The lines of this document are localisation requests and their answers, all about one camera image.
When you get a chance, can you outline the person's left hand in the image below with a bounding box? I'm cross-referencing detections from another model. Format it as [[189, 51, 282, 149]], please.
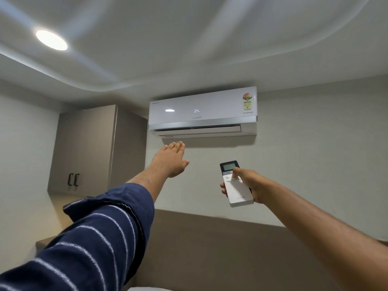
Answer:
[[149, 141, 190, 178]]

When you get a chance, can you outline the person's right hand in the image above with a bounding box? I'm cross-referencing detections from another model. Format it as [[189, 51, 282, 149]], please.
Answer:
[[220, 167, 274, 205]]

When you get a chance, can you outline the white air conditioner remote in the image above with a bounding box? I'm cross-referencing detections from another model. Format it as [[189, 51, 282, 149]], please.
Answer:
[[219, 161, 254, 208]]

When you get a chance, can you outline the person's left forearm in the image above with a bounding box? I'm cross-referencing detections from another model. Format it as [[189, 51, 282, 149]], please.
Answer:
[[127, 165, 172, 204]]

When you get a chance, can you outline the person's right forearm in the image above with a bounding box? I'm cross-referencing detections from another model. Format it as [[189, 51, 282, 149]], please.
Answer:
[[260, 179, 388, 291]]

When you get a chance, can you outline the brown wooden panel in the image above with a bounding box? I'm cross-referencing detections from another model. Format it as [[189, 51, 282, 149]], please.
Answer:
[[36, 208, 388, 291]]

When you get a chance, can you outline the navy striped shirt sleeve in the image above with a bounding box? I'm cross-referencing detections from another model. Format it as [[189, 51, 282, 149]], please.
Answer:
[[0, 183, 155, 291]]

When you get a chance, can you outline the round white ceiling light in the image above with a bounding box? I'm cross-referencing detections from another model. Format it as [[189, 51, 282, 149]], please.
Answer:
[[35, 30, 68, 51]]

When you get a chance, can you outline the white wall air conditioner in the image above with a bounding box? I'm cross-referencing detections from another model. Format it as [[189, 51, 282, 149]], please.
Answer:
[[148, 86, 258, 139]]

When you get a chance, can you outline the beige wall cabinet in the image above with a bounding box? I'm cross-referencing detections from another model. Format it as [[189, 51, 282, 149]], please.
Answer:
[[47, 104, 148, 199]]

